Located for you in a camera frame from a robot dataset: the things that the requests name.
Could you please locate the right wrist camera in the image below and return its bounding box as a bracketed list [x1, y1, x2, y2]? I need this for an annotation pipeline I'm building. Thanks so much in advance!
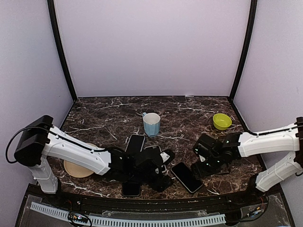
[193, 134, 222, 162]

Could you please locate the black phone case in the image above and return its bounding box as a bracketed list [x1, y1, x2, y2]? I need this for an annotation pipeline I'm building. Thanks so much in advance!
[121, 182, 141, 197]

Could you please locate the white slotted cable duct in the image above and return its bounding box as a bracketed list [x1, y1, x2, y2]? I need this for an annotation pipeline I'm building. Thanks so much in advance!
[30, 202, 226, 227]

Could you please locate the right black frame post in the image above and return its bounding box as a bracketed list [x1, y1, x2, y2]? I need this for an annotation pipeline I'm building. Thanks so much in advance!
[229, 0, 258, 103]

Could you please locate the pink phone case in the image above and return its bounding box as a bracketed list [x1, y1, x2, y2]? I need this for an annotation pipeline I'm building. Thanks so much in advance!
[144, 145, 162, 154]

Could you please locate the blue ceramic mug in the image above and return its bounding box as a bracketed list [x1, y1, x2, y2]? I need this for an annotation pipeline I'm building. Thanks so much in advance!
[143, 113, 161, 137]

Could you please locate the black frame post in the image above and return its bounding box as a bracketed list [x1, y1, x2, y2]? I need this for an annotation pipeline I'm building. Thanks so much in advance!
[229, 0, 258, 103]
[47, 0, 78, 102]

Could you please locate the beige round plate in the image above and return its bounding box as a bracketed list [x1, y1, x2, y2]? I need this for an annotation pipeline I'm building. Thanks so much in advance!
[63, 143, 98, 178]

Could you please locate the lime green bowl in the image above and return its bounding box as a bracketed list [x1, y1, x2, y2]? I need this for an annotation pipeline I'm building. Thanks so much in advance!
[213, 113, 232, 131]

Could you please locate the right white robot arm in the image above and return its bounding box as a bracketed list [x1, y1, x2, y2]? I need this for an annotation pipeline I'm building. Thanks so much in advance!
[191, 117, 303, 205]

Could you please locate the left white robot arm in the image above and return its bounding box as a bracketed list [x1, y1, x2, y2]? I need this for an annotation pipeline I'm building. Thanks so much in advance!
[8, 115, 175, 206]

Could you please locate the black screen smartphone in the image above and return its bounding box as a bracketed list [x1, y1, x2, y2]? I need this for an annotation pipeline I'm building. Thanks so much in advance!
[125, 134, 145, 153]

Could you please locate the left black frame post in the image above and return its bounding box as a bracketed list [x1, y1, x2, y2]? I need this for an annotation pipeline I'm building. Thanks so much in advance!
[47, 0, 78, 102]

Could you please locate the black front rail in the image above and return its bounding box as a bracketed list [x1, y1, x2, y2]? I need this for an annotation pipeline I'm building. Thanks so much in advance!
[60, 192, 268, 212]

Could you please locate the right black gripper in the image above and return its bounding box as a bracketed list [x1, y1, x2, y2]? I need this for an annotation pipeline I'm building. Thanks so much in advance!
[191, 153, 223, 180]

